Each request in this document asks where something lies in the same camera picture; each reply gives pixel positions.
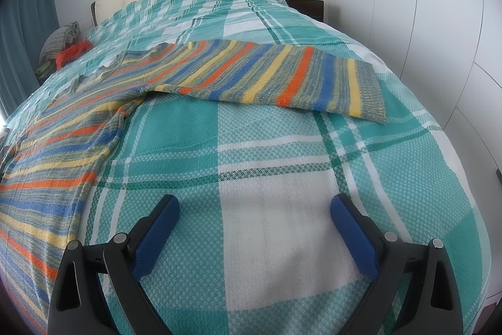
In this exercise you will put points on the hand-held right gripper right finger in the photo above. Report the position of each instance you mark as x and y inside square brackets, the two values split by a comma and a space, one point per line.
[353, 237]

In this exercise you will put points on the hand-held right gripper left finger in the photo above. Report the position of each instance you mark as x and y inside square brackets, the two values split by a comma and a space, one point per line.
[157, 237]

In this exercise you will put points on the striped multicolour towel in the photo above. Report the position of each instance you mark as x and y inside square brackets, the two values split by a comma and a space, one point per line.
[243, 72]

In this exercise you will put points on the teal plaid bedspread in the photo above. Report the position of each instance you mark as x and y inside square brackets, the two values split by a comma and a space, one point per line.
[274, 170]

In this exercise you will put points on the orange cloth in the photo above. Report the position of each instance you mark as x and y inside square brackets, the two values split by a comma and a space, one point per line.
[70, 54]

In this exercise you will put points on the dark wooden nightstand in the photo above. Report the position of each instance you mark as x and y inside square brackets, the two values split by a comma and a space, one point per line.
[308, 8]

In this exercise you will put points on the white wardrobe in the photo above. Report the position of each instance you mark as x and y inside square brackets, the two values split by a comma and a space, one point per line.
[411, 5]

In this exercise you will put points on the blue curtain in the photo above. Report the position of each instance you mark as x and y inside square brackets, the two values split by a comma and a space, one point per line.
[23, 25]

